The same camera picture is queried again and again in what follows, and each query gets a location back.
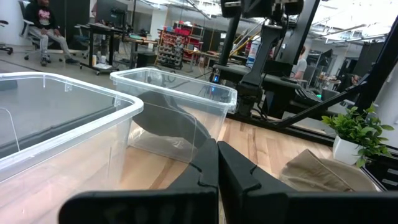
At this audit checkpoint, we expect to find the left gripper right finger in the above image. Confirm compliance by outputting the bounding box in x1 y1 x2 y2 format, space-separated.
217 141 398 224

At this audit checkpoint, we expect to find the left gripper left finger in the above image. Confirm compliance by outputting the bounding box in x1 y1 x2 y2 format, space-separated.
58 139 220 224

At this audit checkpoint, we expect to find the tan baseball cap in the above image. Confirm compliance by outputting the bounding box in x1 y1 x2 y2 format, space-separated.
279 148 382 192

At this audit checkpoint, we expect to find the white blue canister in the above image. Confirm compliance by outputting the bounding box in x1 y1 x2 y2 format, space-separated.
246 39 261 68

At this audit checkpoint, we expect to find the person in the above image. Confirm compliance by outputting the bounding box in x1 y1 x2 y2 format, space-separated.
289 45 308 81
24 0 81 67

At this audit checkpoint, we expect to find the dark green cap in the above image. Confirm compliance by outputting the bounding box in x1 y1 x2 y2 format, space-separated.
132 90 212 149

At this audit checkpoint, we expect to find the red parts shelf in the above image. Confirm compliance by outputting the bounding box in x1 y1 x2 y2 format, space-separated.
156 20 206 70

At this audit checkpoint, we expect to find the small clear plastic bin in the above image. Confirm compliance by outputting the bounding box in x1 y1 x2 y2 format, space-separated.
109 67 238 164

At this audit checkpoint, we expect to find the black backlit keyboard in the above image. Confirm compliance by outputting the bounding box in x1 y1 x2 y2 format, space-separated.
294 88 323 107

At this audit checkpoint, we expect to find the green plant in white pot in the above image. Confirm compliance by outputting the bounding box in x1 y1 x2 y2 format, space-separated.
321 104 395 169

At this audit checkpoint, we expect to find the black cabinet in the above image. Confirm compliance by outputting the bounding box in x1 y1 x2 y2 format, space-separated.
353 42 386 78

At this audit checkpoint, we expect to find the black storage box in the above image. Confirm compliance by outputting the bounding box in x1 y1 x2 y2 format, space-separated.
136 51 158 69

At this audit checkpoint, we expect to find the large clear plastic bin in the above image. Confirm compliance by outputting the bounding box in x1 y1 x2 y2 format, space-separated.
0 71 144 224

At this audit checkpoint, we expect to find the black desk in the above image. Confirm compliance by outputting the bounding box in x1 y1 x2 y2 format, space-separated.
74 22 159 76

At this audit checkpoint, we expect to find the grey office chair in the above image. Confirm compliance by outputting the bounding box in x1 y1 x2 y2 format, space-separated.
17 0 65 62

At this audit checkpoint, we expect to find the black office chair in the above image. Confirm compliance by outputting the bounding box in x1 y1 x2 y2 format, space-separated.
0 20 15 56

